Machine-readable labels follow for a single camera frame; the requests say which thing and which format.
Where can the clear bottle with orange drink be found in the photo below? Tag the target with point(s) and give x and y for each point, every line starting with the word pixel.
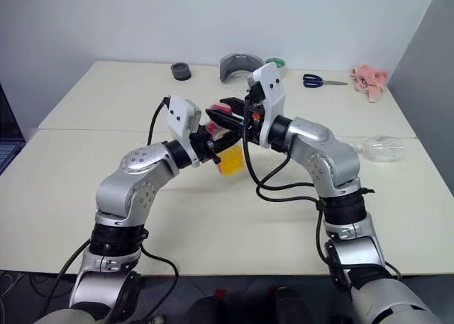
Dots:
pixel 232 161

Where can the red bottle cap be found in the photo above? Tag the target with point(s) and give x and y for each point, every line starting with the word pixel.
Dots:
pixel 222 108

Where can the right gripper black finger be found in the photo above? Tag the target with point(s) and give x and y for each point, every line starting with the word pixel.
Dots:
pixel 228 122
pixel 236 106

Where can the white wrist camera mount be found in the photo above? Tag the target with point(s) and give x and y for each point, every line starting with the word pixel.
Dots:
pixel 273 90
pixel 179 115

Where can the pink cloth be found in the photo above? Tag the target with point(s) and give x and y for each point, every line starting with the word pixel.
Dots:
pixel 369 81

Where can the grey partition panel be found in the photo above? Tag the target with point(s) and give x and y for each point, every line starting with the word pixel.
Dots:
pixel 425 72

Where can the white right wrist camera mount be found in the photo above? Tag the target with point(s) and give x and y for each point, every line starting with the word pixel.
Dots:
pixel 273 90

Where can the dark laptop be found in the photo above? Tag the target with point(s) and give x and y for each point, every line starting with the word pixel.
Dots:
pixel 9 136

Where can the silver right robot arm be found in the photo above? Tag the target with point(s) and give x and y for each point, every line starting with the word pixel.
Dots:
pixel 330 154

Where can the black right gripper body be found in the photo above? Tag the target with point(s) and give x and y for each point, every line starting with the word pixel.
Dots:
pixel 253 127

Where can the black round container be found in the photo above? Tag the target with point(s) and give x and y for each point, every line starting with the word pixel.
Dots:
pixel 181 71

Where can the grey curved headset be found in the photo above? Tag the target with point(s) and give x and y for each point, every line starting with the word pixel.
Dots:
pixel 227 67

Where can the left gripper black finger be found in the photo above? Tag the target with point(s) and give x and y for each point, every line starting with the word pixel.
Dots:
pixel 228 140

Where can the green tape roll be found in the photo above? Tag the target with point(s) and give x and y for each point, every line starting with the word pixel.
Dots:
pixel 278 63

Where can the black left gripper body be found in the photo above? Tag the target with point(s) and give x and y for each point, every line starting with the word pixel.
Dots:
pixel 202 145

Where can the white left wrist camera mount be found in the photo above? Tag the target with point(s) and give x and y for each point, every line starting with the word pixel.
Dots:
pixel 179 115

